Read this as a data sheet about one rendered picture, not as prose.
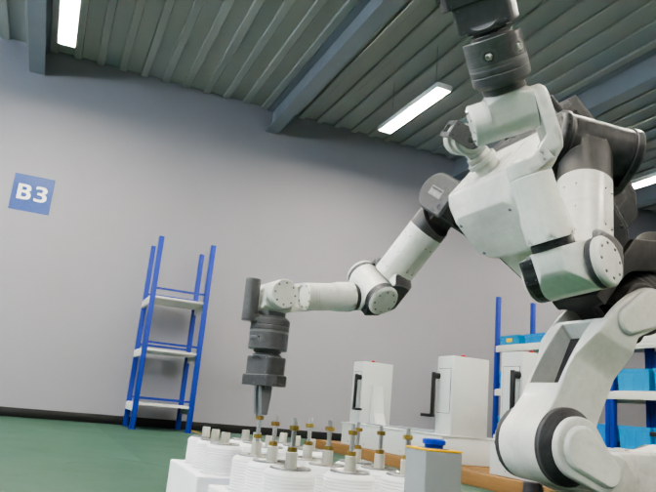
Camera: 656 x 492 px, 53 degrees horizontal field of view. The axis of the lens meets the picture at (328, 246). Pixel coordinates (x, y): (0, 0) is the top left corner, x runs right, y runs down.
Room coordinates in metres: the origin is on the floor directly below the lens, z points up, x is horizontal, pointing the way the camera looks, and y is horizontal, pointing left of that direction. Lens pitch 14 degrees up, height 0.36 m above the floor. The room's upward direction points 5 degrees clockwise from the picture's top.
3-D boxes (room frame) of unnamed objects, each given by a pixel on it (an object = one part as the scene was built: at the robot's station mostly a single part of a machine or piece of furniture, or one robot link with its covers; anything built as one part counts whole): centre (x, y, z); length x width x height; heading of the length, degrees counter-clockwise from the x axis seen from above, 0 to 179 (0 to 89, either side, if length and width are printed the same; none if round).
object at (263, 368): (1.48, 0.11, 0.46); 0.13 x 0.10 x 0.12; 42
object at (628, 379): (6.44, -3.25, 0.90); 0.50 x 0.38 x 0.21; 114
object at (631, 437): (6.43, -3.25, 0.36); 0.50 x 0.38 x 0.21; 113
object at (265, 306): (1.46, 0.12, 0.57); 0.11 x 0.11 x 0.11; 29
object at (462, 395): (5.39, -0.83, 0.45); 1.61 x 0.57 x 0.74; 22
